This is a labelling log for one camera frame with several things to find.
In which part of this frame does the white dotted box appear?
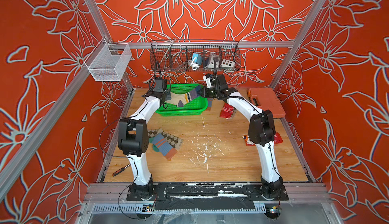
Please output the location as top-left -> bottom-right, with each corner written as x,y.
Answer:
221,59 -> 236,71

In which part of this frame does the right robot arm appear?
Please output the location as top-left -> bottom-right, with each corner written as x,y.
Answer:
199,67 -> 284,200

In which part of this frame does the green plastic basket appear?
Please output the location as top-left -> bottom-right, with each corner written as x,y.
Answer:
156,83 -> 208,117

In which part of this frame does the blue white small box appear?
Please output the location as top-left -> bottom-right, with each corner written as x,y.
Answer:
190,53 -> 203,67

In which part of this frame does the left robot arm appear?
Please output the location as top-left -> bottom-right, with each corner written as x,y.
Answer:
118,62 -> 167,200

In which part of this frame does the cream purple striped sock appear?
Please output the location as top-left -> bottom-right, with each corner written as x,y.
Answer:
166,85 -> 202,108

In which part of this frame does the clear acrylic wall bin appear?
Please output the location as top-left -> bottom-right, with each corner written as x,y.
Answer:
84,44 -> 132,82

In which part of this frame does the black wire wall basket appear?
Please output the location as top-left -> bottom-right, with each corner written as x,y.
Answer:
150,39 -> 241,72

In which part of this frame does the red snowflake christmas sock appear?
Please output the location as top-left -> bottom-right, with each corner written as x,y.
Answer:
219,103 -> 237,119

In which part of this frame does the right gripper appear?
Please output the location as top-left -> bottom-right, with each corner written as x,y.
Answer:
196,86 -> 220,99

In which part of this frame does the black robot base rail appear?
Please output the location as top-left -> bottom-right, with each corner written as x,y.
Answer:
126,182 -> 289,211

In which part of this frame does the red penguin christmas sock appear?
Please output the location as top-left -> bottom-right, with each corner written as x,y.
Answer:
242,133 -> 283,146

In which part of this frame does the brown argyle sock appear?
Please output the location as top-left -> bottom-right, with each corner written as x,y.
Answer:
148,128 -> 183,150

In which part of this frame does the orange tool case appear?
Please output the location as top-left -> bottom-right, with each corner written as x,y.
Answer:
248,87 -> 286,118

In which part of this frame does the white power adapter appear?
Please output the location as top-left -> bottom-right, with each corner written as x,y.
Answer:
205,54 -> 220,70

